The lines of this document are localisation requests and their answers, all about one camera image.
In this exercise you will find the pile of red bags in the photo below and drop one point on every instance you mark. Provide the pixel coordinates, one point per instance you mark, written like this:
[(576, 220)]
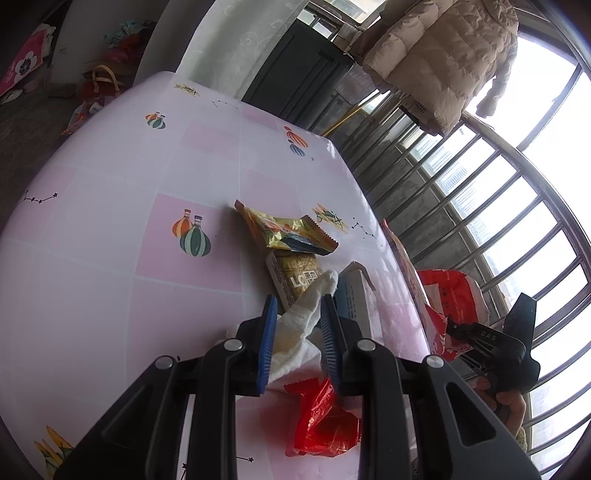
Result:
[(127, 46)]

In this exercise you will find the red and white plastic bag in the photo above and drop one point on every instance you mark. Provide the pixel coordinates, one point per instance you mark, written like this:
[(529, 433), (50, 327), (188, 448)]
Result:
[(448, 290)]

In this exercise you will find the pink balloon print tablecloth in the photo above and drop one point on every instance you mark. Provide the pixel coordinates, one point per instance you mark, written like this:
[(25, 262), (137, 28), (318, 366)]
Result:
[(115, 277)]

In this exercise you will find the yellow snack wrapper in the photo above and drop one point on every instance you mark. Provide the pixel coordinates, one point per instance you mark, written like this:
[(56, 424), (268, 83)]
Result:
[(272, 228)]

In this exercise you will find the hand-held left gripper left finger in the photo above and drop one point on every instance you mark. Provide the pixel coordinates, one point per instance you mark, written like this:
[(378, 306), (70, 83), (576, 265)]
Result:
[(267, 350)]

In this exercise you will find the small brown box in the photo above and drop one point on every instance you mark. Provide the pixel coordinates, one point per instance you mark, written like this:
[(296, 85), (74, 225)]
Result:
[(295, 277)]

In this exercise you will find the beige down jacket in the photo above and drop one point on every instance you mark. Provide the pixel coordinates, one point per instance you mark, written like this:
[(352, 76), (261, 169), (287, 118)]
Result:
[(438, 55)]

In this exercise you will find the white patterned curtain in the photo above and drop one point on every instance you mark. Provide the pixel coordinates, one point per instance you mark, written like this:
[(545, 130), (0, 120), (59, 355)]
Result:
[(240, 41)]

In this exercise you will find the pink floral blanket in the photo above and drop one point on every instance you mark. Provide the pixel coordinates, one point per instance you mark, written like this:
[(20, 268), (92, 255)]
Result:
[(25, 64)]

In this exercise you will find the white and blue carton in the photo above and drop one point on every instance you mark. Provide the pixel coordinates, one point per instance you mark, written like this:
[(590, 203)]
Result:
[(358, 300)]

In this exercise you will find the yellow broomstick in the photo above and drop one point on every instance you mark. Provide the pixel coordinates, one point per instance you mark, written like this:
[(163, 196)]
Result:
[(346, 119)]

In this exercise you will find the orange and white plastic bag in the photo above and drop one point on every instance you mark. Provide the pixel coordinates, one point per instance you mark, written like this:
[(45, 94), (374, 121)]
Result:
[(81, 117)]

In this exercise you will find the white paper tissue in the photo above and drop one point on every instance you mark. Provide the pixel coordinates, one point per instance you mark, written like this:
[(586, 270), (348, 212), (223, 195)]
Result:
[(295, 323)]

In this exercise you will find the dark cabinet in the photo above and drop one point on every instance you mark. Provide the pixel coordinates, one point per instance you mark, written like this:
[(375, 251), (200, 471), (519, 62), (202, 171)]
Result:
[(300, 78)]

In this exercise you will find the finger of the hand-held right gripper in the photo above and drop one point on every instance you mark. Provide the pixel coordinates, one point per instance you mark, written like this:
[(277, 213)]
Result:
[(471, 333), (478, 362)]

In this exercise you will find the metal balcony railing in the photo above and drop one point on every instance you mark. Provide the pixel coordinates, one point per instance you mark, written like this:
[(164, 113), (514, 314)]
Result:
[(517, 150)]

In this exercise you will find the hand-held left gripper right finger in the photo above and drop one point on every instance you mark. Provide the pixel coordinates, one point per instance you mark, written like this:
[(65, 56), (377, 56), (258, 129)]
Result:
[(330, 341)]

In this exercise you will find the person's right hand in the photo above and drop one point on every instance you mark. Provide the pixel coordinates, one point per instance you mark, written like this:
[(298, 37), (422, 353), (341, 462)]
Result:
[(505, 406)]

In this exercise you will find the red snack wrapper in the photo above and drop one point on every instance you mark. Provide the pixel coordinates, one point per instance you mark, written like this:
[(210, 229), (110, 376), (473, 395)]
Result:
[(323, 420)]

